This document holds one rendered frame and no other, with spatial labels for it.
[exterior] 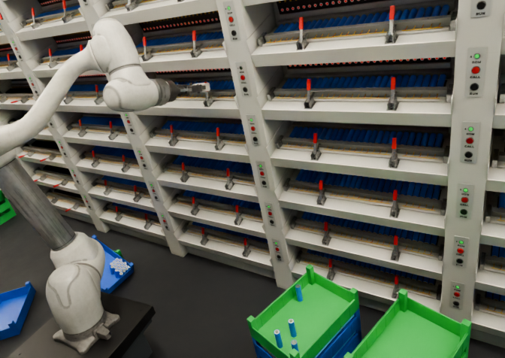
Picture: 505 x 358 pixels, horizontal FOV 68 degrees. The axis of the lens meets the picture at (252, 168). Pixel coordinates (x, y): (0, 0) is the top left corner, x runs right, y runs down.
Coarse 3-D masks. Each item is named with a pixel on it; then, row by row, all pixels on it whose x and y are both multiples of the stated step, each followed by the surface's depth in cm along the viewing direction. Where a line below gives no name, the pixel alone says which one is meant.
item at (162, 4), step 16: (112, 0) 157; (128, 0) 151; (144, 0) 147; (160, 0) 140; (176, 0) 134; (192, 0) 127; (208, 0) 124; (112, 16) 150; (128, 16) 146; (144, 16) 142; (160, 16) 138; (176, 16) 135
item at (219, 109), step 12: (216, 72) 159; (228, 72) 155; (192, 96) 159; (204, 96) 155; (216, 96) 152; (228, 96) 148; (156, 108) 163; (168, 108) 159; (180, 108) 155; (192, 108) 152; (204, 108) 148; (216, 108) 145; (228, 108) 142
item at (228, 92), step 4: (200, 92) 154; (204, 92) 153; (208, 92) 152; (212, 92) 151; (216, 92) 149; (220, 92) 148; (224, 92) 147; (228, 92) 146; (232, 92) 145; (180, 96) 160; (184, 96) 159; (188, 96) 158
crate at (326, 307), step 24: (288, 288) 127; (312, 288) 132; (336, 288) 126; (264, 312) 121; (288, 312) 125; (312, 312) 123; (336, 312) 121; (264, 336) 112; (288, 336) 117; (312, 336) 115
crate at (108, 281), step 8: (96, 240) 214; (104, 248) 213; (112, 256) 213; (120, 256) 208; (128, 264) 207; (104, 272) 205; (128, 272) 203; (104, 280) 202; (112, 280) 203; (120, 280) 200; (104, 288) 191; (112, 288) 197
